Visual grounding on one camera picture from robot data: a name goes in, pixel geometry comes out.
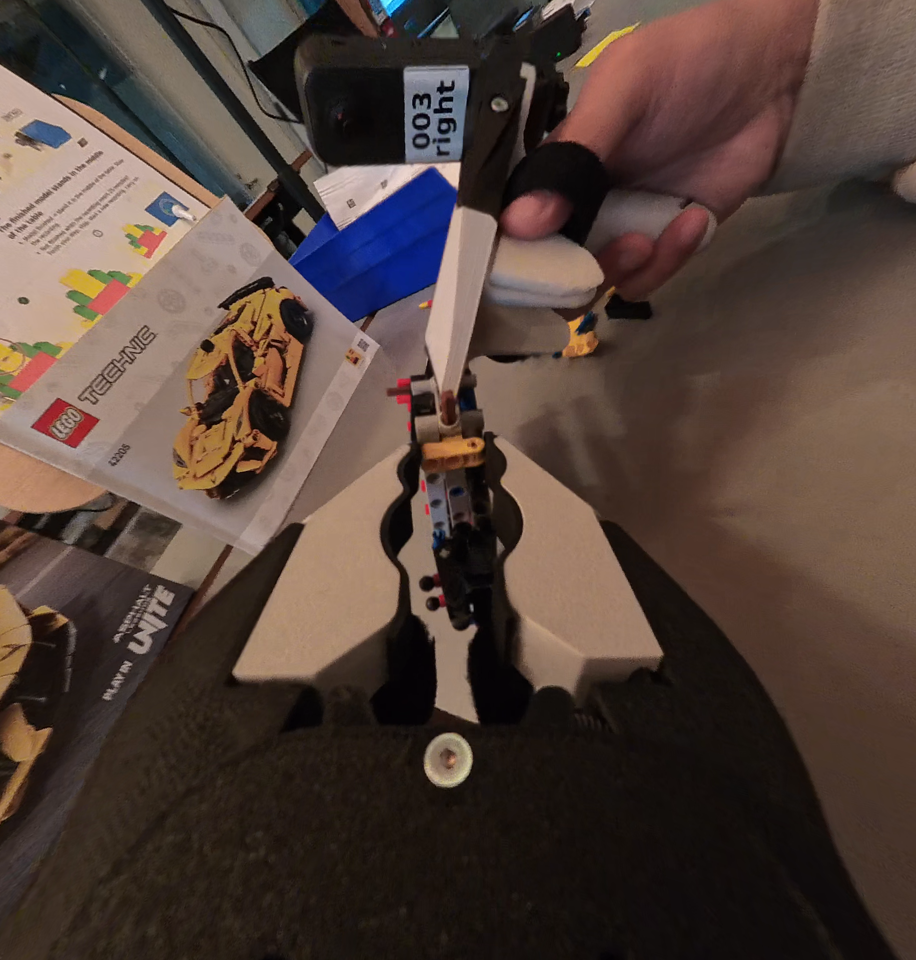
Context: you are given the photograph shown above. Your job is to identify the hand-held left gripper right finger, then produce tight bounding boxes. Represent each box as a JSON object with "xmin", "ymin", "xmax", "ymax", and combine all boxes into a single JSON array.
[{"xmin": 494, "ymin": 435, "xmax": 664, "ymax": 696}]

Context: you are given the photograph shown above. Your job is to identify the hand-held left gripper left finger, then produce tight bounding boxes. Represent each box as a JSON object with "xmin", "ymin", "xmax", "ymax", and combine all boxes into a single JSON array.
[{"xmin": 231, "ymin": 441, "xmax": 415, "ymax": 689}]

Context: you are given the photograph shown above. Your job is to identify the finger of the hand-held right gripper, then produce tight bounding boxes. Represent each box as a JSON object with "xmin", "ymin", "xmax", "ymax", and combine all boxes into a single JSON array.
[
  {"xmin": 469, "ymin": 303, "xmax": 576, "ymax": 360},
  {"xmin": 425, "ymin": 206, "xmax": 500, "ymax": 399}
]

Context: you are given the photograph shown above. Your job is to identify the black grey toy brick chassis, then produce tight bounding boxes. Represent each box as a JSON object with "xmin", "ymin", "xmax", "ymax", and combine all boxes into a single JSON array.
[{"xmin": 386, "ymin": 371, "xmax": 504, "ymax": 631}]

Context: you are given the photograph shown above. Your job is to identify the grey desk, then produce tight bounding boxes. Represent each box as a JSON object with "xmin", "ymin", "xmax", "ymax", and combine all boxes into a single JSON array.
[{"xmin": 353, "ymin": 0, "xmax": 916, "ymax": 960}]

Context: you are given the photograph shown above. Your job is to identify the person's right hand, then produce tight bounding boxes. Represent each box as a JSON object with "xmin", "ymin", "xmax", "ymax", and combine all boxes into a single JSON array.
[{"xmin": 499, "ymin": 0, "xmax": 820, "ymax": 301}]

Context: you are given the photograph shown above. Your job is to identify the small blue yellow toy piece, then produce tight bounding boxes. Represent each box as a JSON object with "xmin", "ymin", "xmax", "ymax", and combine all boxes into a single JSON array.
[{"xmin": 561, "ymin": 311, "xmax": 601, "ymax": 360}]

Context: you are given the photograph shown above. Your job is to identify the white paper parts bags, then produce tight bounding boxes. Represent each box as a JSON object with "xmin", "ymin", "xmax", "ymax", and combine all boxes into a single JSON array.
[{"xmin": 313, "ymin": 161, "xmax": 429, "ymax": 230}]

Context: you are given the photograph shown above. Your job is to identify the blue storage bin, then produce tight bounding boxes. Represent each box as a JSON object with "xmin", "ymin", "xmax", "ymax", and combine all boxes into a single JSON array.
[{"xmin": 289, "ymin": 166, "xmax": 459, "ymax": 324}]

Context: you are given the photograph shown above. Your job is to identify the black tripod pole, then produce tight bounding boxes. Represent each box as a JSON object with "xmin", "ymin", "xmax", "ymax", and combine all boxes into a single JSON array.
[{"xmin": 139, "ymin": 0, "xmax": 331, "ymax": 226}]

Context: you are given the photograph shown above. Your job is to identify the yellow paper sheet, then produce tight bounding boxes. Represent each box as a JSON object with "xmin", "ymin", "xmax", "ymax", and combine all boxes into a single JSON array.
[{"xmin": 574, "ymin": 22, "xmax": 642, "ymax": 70}]

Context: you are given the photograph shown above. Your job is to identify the yellow car instruction booklet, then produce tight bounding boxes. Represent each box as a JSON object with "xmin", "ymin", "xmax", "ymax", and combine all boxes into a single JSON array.
[{"xmin": 0, "ymin": 196, "xmax": 381, "ymax": 556}]

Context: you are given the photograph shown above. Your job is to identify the yellow car toy set box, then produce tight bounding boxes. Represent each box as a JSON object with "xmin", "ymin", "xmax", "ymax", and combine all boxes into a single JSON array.
[{"xmin": 0, "ymin": 517, "xmax": 196, "ymax": 901}]

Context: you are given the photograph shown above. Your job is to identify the Lego brick instruction poster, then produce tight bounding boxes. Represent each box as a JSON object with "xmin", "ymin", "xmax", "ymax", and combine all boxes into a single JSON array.
[{"xmin": 0, "ymin": 51, "xmax": 219, "ymax": 515}]

